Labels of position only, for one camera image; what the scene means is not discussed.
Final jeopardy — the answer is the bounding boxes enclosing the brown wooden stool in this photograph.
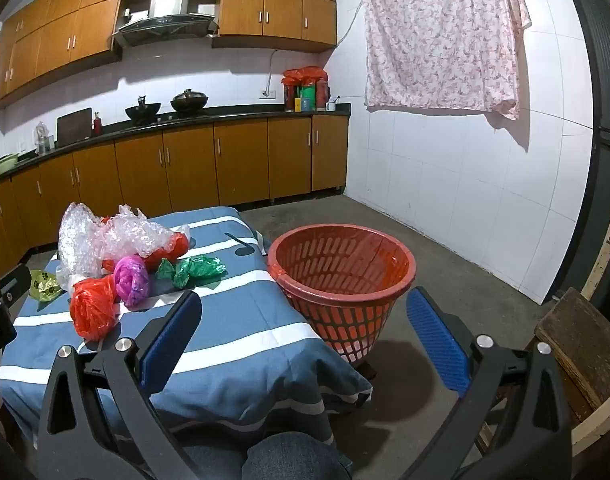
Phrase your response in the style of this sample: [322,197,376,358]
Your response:
[534,287,610,411]

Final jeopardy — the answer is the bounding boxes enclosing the clear crumpled plastic bag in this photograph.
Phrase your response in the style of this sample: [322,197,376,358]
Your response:
[102,205,191,262]

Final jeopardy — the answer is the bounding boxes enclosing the wooden cabinets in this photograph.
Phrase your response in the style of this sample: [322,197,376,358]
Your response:
[0,0,337,111]
[0,114,349,271]

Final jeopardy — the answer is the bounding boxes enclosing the black wok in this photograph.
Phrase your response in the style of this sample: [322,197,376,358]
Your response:
[125,96,162,123]

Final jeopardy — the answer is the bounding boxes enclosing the orange bag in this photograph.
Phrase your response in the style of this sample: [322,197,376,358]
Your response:
[267,225,417,365]

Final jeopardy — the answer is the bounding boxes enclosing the purple plastic bag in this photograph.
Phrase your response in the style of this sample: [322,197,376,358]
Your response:
[113,255,150,308]

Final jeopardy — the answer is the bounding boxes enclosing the steel range hood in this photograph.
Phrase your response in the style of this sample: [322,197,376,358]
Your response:
[112,0,221,48]

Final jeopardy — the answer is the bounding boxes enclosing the blue white striped blanket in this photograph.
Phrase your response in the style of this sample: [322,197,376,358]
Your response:
[0,206,374,456]

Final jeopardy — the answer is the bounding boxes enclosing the black pot with lid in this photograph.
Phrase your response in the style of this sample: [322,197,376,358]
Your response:
[170,89,209,112]

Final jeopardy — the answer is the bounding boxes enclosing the light green plastic bag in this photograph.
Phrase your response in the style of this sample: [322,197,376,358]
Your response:
[29,270,62,303]

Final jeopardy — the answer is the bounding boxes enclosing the person's leg in jeans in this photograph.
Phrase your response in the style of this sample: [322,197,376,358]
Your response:
[242,432,353,480]

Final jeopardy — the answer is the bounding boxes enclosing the pale wooden frame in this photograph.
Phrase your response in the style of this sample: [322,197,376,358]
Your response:
[570,167,610,456]

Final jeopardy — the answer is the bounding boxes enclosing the wooden upper cabinets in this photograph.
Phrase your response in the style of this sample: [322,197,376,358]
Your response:
[0,0,337,111]

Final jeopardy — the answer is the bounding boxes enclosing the glass jar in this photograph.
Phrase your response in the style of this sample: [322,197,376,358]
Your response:
[35,121,53,156]

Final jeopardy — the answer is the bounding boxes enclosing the dark green plastic bag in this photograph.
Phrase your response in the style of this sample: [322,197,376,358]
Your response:
[156,255,227,290]

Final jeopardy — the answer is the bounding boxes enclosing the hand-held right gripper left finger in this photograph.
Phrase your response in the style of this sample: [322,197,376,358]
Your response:
[36,290,203,480]

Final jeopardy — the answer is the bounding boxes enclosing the bubble wrap bag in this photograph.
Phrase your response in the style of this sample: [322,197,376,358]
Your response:
[57,202,110,288]

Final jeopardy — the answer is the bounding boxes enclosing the white power cable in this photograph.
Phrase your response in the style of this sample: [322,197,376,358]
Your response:
[266,50,281,92]

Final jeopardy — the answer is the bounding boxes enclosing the wooden lower cabinets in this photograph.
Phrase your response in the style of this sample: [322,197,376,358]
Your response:
[0,114,349,271]

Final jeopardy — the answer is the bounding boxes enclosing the black countertop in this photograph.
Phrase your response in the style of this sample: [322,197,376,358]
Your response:
[0,102,352,191]

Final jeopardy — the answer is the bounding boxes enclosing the pink floral hanging cloth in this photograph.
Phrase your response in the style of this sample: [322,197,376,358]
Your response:
[360,0,533,121]

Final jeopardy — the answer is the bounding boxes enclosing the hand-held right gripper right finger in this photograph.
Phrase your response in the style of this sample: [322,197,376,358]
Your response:
[400,287,572,480]

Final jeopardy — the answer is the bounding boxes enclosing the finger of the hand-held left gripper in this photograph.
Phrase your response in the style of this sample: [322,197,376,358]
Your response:
[0,263,32,312]

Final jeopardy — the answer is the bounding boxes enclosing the red bag with goods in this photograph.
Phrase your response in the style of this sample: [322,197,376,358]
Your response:
[281,65,330,112]

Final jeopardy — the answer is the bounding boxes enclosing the brown cutting board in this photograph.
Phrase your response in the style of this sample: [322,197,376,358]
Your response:
[56,107,93,148]

